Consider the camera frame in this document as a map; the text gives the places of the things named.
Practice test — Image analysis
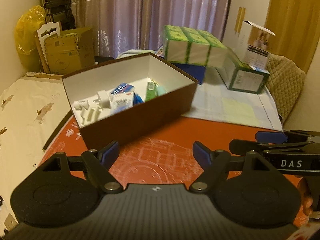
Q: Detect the white red medicine box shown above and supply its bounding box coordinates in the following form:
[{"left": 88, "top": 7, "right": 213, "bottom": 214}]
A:
[{"left": 111, "top": 92, "right": 134, "bottom": 114}]

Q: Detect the blue dental floss pick box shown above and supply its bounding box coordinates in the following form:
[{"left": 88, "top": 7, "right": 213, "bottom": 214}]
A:
[{"left": 110, "top": 82, "right": 135, "bottom": 95}]

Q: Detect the green white medicine box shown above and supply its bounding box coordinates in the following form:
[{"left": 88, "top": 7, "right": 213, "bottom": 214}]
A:
[{"left": 145, "top": 82, "right": 157, "bottom": 102}]

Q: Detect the mint handheld fan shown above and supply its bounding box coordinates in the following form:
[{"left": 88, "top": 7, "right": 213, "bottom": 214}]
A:
[{"left": 153, "top": 81, "right": 167, "bottom": 97}]

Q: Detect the white power adapter block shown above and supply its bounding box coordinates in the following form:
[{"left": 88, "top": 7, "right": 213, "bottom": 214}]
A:
[{"left": 93, "top": 90, "right": 111, "bottom": 109}]

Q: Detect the person's right hand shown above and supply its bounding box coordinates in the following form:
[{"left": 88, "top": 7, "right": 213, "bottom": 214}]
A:
[{"left": 297, "top": 177, "right": 313, "bottom": 216}]

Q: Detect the white plastic tray insert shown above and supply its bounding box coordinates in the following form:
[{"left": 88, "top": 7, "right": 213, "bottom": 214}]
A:
[{"left": 80, "top": 106, "right": 103, "bottom": 126}]

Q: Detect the red blueprint desk mat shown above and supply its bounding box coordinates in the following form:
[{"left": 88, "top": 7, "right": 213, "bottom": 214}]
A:
[{"left": 38, "top": 115, "right": 311, "bottom": 230}]

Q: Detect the beige quilted chair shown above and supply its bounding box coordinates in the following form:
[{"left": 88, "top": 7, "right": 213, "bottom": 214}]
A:
[{"left": 266, "top": 54, "right": 306, "bottom": 122}]

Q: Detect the checked pale cloth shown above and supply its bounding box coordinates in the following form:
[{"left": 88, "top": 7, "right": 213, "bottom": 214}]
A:
[{"left": 116, "top": 48, "right": 283, "bottom": 132}]

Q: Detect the brown cardboard box white inside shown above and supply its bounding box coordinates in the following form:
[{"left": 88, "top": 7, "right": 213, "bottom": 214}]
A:
[{"left": 62, "top": 53, "right": 198, "bottom": 150}]

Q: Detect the white plug charger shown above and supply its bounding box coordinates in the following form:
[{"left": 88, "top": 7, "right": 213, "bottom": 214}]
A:
[{"left": 73, "top": 100, "right": 89, "bottom": 111}]

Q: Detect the green white carton box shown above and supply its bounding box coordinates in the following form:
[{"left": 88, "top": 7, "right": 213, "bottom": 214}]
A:
[{"left": 217, "top": 48, "right": 270, "bottom": 94}]

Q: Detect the blue toothpaste tube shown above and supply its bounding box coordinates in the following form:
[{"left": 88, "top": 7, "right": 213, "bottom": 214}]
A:
[{"left": 133, "top": 93, "right": 144, "bottom": 106}]

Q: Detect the beige embroidered table cloth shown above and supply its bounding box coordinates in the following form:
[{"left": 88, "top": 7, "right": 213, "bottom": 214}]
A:
[{"left": 1, "top": 73, "right": 70, "bottom": 230}]

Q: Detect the blue flat box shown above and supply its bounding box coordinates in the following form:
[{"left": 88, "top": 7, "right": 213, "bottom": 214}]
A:
[{"left": 154, "top": 45, "right": 207, "bottom": 85}]

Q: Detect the tall white open carton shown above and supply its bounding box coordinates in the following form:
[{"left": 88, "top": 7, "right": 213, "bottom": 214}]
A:
[{"left": 234, "top": 21, "right": 275, "bottom": 69}]

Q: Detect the brown cardboard shipping box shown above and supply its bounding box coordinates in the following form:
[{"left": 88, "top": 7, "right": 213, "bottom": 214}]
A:
[{"left": 44, "top": 28, "right": 95, "bottom": 75}]

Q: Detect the green white tissue pack bundle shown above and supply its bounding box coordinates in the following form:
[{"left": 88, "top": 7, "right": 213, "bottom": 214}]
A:
[{"left": 163, "top": 25, "right": 227, "bottom": 68}]

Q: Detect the white wooden chair back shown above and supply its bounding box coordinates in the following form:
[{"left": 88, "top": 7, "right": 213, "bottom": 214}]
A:
[{"left": 34, "top": 22, "right": 61, "bottom": 74}]

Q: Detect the purple curtain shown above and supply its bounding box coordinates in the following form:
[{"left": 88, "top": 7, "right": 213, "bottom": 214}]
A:
[{"left": 71, "top": 0, "right": 231, "bottom": 58}]

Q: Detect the yellow plastic bag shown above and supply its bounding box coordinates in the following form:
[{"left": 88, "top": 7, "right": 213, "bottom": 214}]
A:
[{"left": 14, "top": 5, "right": 46, "bottom": 55}]

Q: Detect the black folding ladder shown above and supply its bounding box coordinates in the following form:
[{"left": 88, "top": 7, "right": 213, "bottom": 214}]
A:
[{"left": 40, "top": 0, "right": 75, "bottom": 30}]

